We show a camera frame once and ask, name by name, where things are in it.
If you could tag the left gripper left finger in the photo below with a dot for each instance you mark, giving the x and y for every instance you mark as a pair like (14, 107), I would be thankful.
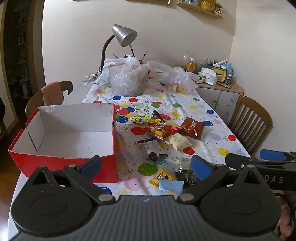
(81, 178)

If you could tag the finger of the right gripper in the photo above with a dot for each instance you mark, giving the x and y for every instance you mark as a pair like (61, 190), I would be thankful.
(272, 155)
(238, 162)

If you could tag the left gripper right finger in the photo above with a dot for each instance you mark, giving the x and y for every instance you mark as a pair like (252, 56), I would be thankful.
(210, 177)

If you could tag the black candy packet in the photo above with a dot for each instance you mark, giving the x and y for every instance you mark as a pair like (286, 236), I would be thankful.
(188, 177)

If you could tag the light blue cracker packet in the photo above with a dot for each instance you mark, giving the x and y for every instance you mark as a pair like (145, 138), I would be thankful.
(170, 187)

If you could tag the cream yellow snack pouch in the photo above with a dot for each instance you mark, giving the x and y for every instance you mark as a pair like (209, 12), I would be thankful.
(178, 141)

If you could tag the yellow m&m packet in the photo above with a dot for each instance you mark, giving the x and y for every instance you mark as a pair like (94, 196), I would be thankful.
(162, 175)

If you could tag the dark red foil snack bag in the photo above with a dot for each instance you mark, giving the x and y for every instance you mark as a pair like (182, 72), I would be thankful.
(192, 128)

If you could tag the red orange snack bag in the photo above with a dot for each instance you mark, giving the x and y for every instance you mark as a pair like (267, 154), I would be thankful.
(162, 131)

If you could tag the yellow minion candy pack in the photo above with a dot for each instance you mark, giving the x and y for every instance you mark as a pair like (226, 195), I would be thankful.
(144, 119)

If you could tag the dark brown chocolate wrapper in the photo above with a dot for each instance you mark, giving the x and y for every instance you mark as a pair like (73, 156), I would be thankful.
(156, 115)

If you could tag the green white snack bar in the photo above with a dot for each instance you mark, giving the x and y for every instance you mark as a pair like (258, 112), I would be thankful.
(184, 164)

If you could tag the white blue snack packet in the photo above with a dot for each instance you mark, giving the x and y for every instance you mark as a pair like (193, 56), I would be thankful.
(150, 145)

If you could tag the person right hand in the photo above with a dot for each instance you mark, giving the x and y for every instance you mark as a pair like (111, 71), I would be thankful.
(286, 228)

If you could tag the wooden chair right side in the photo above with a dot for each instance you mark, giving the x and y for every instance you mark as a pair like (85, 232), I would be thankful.
(250, 123)

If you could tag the wooden chair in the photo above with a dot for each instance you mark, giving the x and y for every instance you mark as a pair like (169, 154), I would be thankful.
(37, 99)
(250, 123)

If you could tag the red white cardboard box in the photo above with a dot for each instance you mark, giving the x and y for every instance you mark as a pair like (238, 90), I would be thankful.
(59, 135)

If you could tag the balloon birthday tablecloth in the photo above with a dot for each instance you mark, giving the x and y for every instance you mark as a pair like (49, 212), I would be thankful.
(133, 167)

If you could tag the pink towel on chair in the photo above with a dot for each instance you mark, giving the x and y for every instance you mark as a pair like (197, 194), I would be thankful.
(52, 94)

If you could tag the yellow box on cabinet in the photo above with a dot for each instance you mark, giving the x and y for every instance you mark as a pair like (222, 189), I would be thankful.
(220, 74)

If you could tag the wooden chair left side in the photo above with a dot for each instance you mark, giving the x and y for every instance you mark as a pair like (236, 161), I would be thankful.
(37, 99)

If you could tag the plastic bag with cookies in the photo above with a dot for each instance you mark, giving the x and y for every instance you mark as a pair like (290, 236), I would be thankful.
(176, 79)

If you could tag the large clear plastic bag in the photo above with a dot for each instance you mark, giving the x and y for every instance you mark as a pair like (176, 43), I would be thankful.
(128, 77)

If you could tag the glass jar amber contents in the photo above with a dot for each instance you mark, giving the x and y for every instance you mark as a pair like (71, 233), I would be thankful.
(188, 62)

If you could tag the silver gooseneck desk lamp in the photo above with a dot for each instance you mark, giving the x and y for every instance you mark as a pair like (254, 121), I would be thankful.
(124, 35)

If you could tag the wooden wall shelf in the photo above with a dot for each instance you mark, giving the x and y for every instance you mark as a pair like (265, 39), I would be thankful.
(210, 8)

